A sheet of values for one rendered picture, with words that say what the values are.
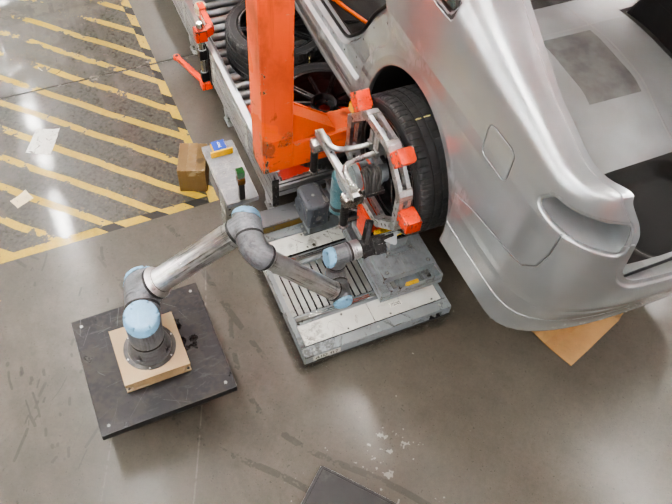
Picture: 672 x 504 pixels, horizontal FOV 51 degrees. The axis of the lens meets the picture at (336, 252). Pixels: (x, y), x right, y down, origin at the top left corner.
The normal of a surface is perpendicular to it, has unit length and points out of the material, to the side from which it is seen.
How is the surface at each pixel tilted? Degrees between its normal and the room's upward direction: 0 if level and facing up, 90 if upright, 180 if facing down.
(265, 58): 90
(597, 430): 0
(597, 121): 22
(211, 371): 0
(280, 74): 90
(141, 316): 5
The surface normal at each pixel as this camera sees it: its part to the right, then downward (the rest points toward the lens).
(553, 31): 0.01, -0.66
